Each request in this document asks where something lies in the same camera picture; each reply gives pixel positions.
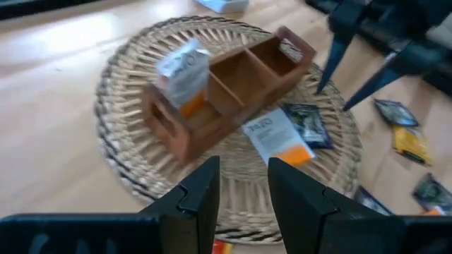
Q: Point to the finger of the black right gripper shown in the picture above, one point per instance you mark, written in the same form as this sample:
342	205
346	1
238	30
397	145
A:
333	60
388	72

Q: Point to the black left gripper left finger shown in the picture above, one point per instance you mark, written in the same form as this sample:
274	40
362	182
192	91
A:
197	211

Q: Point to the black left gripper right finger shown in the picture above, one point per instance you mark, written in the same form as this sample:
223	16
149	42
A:
300	211

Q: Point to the orange Ahmad mango tea packet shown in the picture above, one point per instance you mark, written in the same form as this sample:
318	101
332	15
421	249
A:
222	247

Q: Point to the yellow Ahmad tea packet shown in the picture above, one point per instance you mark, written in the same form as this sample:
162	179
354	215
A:
411	144

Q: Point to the white orange Tazo tea packet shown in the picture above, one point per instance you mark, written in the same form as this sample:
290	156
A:
183	74
432	212
272	134

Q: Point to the wooden tea organizer box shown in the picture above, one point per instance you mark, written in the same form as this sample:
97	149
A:
247	77

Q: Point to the round wicker basket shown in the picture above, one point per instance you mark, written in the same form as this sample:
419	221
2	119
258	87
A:
141	88

